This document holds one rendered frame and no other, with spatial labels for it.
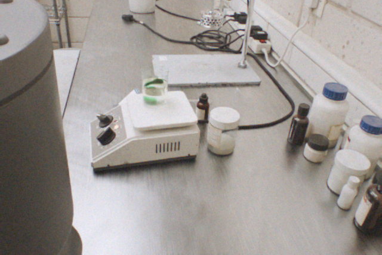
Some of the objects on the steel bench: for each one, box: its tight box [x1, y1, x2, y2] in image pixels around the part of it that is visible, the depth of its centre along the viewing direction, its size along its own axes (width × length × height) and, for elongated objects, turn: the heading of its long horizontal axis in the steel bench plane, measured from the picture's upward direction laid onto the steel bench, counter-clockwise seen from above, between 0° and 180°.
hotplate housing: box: [89, 102, 200, 171], centre depth 67 cm, size 22×13×8 cm, turn 100°
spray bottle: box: [223, 0, 233, 17], centre depth 151 cm, size 4×4×11 cm
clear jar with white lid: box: [207, 107, 240, 156], centre depth 68 cm, size 6×6×8 cm
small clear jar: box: [326, 149, 371, 196], centre depth 61 cm, size 6×6×7 cm
